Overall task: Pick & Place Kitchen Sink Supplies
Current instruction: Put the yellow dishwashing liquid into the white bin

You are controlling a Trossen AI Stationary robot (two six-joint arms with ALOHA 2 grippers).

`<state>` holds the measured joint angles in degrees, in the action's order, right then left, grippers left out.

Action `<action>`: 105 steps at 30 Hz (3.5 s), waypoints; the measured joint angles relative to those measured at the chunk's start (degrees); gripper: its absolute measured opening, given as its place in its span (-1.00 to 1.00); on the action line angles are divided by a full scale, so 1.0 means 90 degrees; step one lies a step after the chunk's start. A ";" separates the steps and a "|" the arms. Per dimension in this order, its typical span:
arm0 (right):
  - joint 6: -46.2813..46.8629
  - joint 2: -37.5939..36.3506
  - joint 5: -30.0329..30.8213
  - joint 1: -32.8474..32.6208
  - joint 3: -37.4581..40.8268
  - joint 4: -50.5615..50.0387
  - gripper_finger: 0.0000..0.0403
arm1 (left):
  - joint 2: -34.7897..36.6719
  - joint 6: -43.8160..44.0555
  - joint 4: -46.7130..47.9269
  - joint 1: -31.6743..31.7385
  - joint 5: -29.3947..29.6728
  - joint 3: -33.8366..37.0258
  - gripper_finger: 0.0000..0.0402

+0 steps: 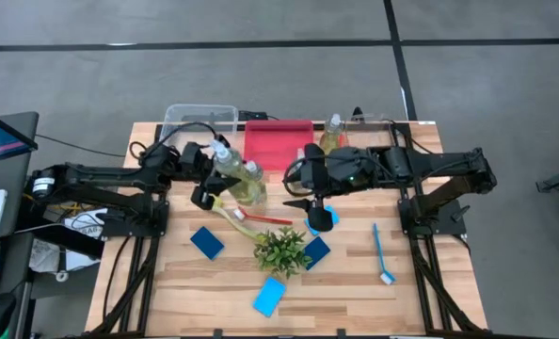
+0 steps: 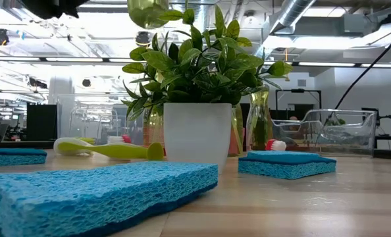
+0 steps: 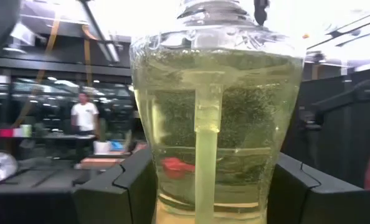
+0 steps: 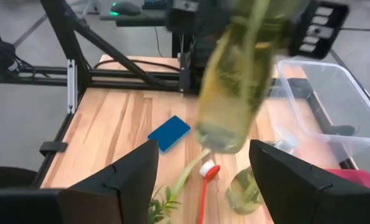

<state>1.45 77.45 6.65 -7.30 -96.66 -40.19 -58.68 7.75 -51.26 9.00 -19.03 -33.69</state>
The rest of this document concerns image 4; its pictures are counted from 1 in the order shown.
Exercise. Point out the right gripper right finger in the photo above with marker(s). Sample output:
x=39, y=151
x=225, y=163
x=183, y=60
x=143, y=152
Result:
x=297, y=199

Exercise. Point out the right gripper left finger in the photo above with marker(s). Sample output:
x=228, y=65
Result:
x=110, y=199

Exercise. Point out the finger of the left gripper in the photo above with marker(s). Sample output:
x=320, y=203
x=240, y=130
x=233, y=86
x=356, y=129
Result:
x=197, y=18
x=331, y=34

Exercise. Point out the clear dish soap pump bottle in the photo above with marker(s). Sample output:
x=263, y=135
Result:
x=235, y=93
x=244, y=193

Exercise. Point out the green dish brush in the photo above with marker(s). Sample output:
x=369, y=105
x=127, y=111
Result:
x=185, y=174

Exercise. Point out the blue kitchen sponge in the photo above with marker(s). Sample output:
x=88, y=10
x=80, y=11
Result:
x=169, y=133

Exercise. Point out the red dish brush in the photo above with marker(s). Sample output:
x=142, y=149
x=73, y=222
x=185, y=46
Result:
x=203, y=199

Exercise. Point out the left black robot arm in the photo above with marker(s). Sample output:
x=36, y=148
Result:
x=200, y=56

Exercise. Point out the black keyboard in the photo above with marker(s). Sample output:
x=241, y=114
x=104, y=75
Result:
x=154, y=3

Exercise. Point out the red plastic bin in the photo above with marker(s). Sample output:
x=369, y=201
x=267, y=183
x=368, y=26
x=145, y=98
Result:
x=359, y=179

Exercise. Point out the black computer mouse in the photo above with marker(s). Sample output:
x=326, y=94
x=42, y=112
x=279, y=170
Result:
x=127, y=8

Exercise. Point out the clear plastic tub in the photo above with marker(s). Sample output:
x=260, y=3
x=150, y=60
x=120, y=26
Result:
x=328, y=109

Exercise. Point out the black aluminium table frame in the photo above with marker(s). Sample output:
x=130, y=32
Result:
x=126, y=74

